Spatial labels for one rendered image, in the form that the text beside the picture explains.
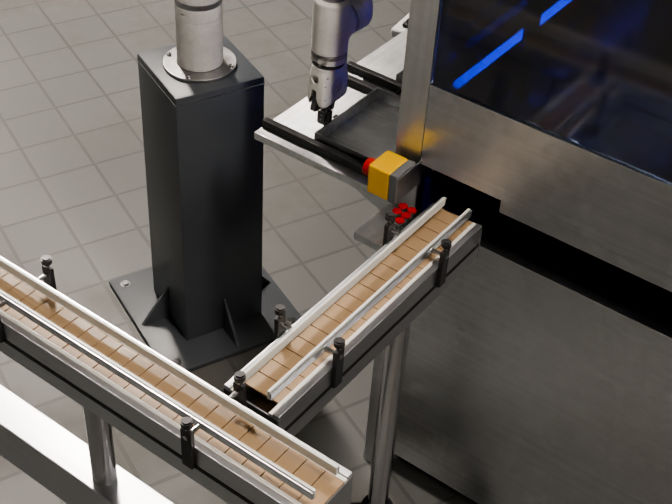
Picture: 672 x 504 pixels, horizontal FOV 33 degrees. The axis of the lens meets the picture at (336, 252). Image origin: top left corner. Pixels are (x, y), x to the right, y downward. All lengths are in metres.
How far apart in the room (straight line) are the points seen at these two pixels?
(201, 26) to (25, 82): 1.82
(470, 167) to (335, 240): 1.49
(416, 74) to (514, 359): 0.69
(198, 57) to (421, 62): 0.81
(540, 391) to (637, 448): 0.24
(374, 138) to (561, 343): 0.67
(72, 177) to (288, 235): 0.81
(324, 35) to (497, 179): 0.52
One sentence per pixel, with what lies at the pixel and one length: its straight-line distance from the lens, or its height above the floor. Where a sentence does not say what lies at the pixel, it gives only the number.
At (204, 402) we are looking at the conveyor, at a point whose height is 0.93.
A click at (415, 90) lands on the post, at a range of 2.35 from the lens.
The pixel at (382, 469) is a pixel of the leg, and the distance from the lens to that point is 2.74.
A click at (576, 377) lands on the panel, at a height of 0.66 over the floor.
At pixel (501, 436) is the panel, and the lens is 2.77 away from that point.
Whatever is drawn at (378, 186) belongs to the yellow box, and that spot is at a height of 0.99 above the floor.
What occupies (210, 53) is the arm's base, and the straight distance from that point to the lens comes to 2.95.
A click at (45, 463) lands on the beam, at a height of 0.53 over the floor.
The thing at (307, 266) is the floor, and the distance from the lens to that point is 3.69.
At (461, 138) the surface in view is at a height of 1.12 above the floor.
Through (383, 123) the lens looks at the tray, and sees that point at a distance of 2.78.
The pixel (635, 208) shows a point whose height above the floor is 1.13.
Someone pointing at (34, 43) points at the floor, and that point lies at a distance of 4.89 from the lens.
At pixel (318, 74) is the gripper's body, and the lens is 2.61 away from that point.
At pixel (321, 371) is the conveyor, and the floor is 0.93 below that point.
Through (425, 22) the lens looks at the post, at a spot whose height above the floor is 1.34.
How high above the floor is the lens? 2.43
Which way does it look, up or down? 40 degrees down
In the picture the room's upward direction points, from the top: 4 degrees clockwise
